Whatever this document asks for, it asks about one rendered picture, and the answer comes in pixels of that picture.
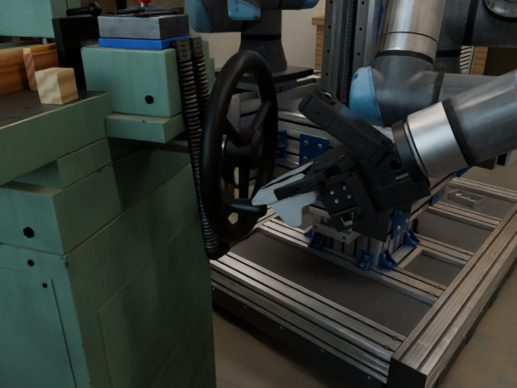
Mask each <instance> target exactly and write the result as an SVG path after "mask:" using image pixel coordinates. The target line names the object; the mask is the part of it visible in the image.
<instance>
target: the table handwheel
mask: <svg viewBox="0 0 517 388"><path fill-rule="evenodd" d="M247 70H250V71H251V72H252V74H253V75H254V76H255V79H256V82H257V84H258V89H259V93H260V97H261V103H262V104H261V105H260V107H259V109H258V111H257V114H256V116H255V118H254V120H253V121H252V124H251V125H250V127H249V129H239V128H235V127H234V126H233V125H232V124H231V123H230V121H229V120H228V119H227V114H228V108H229V105H230V102H231V100H232V96H233V93H234V91H235V88H236V86H237V84H238V82H239V80H240V78H241V77H242V75H243V74H244V73H245V72H246V71H247ZM261 126H262V133H261V132H260V131H259V130H260V128H261ZM278 127H279V116H278V102H277V95H276V89H275V82H274V79H273V76H272V72H271V70H270V68H269V65H268V63H267V61H266V60H265V59H264V58H263V57H262V56H261V55H260V54H259V53H257V52H255V51H252V50H242V51H240V52H237V53H235V54H234V55H233V56H232V57H231V58H230V59H229V60H228V61H227V62H226V63H225V64H224V65H223V67H222V69H221V70H220V72H219V74H218V76H217V78H216V80H215V82H214V85H213V86H212V90H211V92H210V95H209V98H208V102H207V106H206V109H205V115H204V119H203V123H202V132H201V138H200V146H199V159H198V176H199V188H200V195H201V200H202V207H203V210H204V213H205V217H206V219H207V221H208V224H209V226H210V228H211V229H212V231H213V233H214V234H216V235H217V237H218V238H220V239H222V240H224V241H226V242H231V243H232V242H237V241H239V240H241V239H243V238H245V237H246V236H247V235H248V234H249V233H250V232H251V231H252V229H253V228H254V226H255V224H256V223H257V222H258V220H259V218H254V217H248V216H244V215H240V214H238V221H237V222H235V223H233V224H232V223H231V222H230V221H229V219H228V217H227V215H226V212H225V207H224V203H223V199H222V187H221V158H225V160H226V162H227V163H228V164H229V165H230V166H232V167H238V197H239V198H240V199H248V188H249V176H250V169H257V168H258V174H257V178H256V181H255V186H254V189H253V191H252V195H251V198H250V199H253V198H254V197H255V195H256V193H257V192H258V191H259V190H260V189H261V188H262V187H263V186H265V185H267V184H268V183H270V182H271V181H272V176H273V172H274V167H275V157H276V151H277V142H278ZM223 133H225V135H223ZM186 135H187V133H186V131H184V132H183V133H181V134H179V135H177V136H176V137H175V138H173V139H171V140H169V141H167V142H165V143H163V142H150V141H142V140H140V143H141V145H142V147H143V148H144V149H155V150H162V151H169V152H181V153H188V154H190V153H189V149H188V141H187V136H186Z"/></svg>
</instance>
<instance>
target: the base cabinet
mask: <svg viewBox="0 0 517 388"><path fill-rule="evenodd" d="M193 178H194V177H193V173H192V165H191V162H190V163H189V164H188V165H186V166H185V167H184V168H182V169H181V170H179V171H178V172H177V173H176V174H174V175H173V176H172V177H170V178H169V179H167V180H166V181H164V182H163V183H162V184H161V185H160V186H158V187H157V188H155V189H154V190H152V191H151V192H150V193H149V194H147V195H146V196H144V197H143V198H142V199H140V200H139V201H137V203H135V204H134V205H133V206H131V207H130V208H128V209H127V210H125V211H124V212H123V213H122V214H120V215H119V216H117V217H116V218H115V219H113V220H112V221H111V222H110V223H108V224H107V225H105V226H104V227H102V228H101V229H100V230H99V231H98V232H96V233H95V234H93V235H92V236H90V237H89V238H88V239H86V240H85V241H84V242H82V243H81V244H80V245H78V246H77V247H75V248H74V249H73V250H72V251H71V252H69V253H68V254H66V255H64V256H61V255H57V254H53V253H47V252H42V251H38V250H35V249H28V248H24V247H21V246H13V245H9V244H6V243H2V242H0V388H216V375H215V346H214V331H213V316H212V288H211V273H210V259H209V258H208V257H207V255H206V253H205V247H204V243H203V241H204V240H203V237H202V229H201V223H200V221H201V220H200V217H199V213H198V203H197V199H196V196H197V195H196V191H195V184H194V180H193Z"/></svg>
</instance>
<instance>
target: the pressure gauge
mask: <svg viewBox="0 0 517 388"><path fill-rule="evenodd" d="M222 175H223V179H224V181H225V187H226V188H227V192H229V191H231V190H232V184H234V185H237V186H238V167H232V166H230V165H229V164H228V163H227V162H226V160H225V163H224V166H223V171H222Z"/></svg>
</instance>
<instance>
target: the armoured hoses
mask: <svg viewBox="0 0 517 388"><path fill-rule="evenodd" d="M171 43H172V48H173V49H175V51H176V55H177V56H176V57H177V63H178V72H179V74H178V76H179V77H180V78H179V81H180V86H181V88H180V89H181V95H182V104H183V106H182V108H183V112H184V117H185V118H184V120H185V125H186V127H185V128H186V129H187V130H186V133H187V135H186V136H187V141H188V149H189V153H190V158H191V159H190V160H191V165H192V173H193V177H194V178H193V180H194V184H195V191H196V195H197V196H196V199H197V203H198V213H199V217H200V220H201V221H200V223H201V229H202V237H203V240H204V241H203V243H204V247H205V253H206V255H207V257H208V258H209V259H211V260H217V259H219V258H221V257H223V256H224V255H225V254H227V253H228V252H229V250H230V245H229V244H230V243H231V242H226V241H224V240H222V239H220V238H218V237H217V235H216V234H214V233H213V231H212V229H211V228H210V226H209V224H208V221H207V219H206V217H205V213H204V210H203V207H202V200H201V195H200V188H199V176H198V159H199V146H200V138H201V132H202V123H203V119H204V115H205V109H206V106H207V102H208V98H209V95H210V93H209V92H208V91H209V88H208V84H207V83H208V80H207V78H208V77H207V75H206V74H207V72H206V67H205V63H204V61H205V59H204V58H203V57H204V54H203V51H204V50H203V45H202V37H201V36H200V35H192V36H187V37H186V38H177V39H173V40H172V41H171ZM221 187H222V199H223V203H225V197H224V193H223V192H224V191H223V186H222V177H221ZM218 243H219V244H218Z"/></svg>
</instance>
